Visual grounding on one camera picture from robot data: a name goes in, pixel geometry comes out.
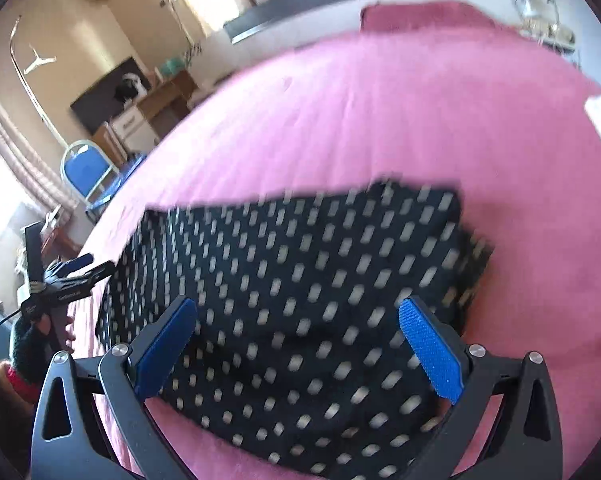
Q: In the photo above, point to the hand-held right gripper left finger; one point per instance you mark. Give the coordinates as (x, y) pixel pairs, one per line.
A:
(165, 347)

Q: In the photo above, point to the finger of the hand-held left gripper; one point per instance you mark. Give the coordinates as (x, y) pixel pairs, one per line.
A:
(75, 264)
(100, 272)

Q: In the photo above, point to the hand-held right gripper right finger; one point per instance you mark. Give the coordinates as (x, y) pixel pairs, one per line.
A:
(430, 350)

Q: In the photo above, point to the black polka dot garment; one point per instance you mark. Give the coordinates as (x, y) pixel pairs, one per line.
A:
(290, 285)

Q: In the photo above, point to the person's left forearm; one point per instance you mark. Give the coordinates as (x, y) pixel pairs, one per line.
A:
(20, 382)

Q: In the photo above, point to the person's left hand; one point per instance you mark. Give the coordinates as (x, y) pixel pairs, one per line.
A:
(30, 350)

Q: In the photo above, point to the blue metal chair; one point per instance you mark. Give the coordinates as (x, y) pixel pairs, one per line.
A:
(88, 165)

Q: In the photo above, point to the white drawer unit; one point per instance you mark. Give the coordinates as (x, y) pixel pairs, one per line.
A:
(133, 127)

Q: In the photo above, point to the black television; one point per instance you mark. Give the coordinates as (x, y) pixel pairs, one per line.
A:
(105, 100)

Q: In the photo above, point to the wooden desk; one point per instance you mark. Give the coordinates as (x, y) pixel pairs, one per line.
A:
(165, 102)

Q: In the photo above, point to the white ceiling fan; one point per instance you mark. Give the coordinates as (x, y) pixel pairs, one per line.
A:
(39, 60)

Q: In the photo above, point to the teal container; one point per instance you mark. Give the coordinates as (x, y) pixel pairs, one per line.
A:
(174, 66)

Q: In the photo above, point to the pink blanket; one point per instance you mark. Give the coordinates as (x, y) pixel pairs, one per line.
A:
(355, 120)

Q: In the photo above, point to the pink pillow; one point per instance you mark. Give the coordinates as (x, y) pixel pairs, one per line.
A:
(425, 16)

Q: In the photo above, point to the shiny bedside clutter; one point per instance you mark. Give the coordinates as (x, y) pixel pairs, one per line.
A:
(542, 15)

